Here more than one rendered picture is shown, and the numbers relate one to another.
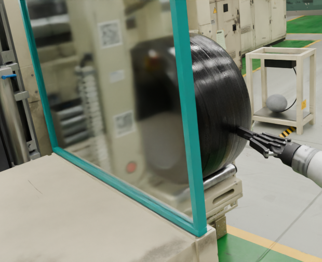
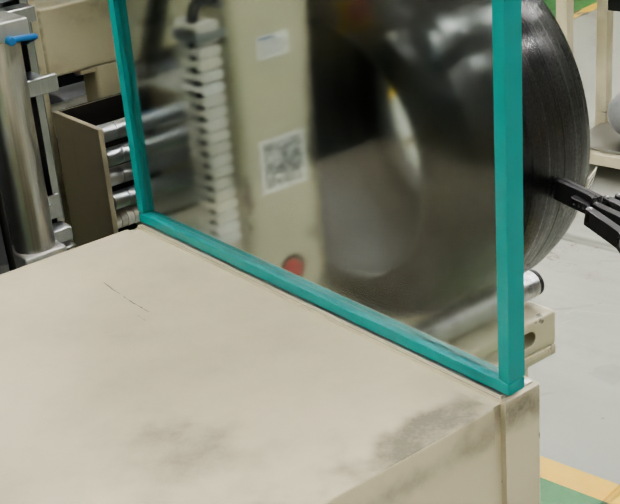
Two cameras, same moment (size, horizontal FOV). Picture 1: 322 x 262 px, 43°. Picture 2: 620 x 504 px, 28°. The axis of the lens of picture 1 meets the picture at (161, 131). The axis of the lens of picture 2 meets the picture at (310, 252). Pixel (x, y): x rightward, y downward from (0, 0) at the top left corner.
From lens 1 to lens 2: 0.36 m
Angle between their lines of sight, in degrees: 4
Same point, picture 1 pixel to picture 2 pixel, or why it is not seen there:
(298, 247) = not seen: outside the picture
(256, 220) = (572, 430)
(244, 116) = (573, 152)
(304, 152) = not seen: outside the picture
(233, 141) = (543, 214)
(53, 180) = (164, 284)
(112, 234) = (328, 390)
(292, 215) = not seen: outside the picture
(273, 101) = not seen: outside the picture
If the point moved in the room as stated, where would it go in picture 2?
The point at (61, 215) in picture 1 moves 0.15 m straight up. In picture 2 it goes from (208, 354) to (188, 196)
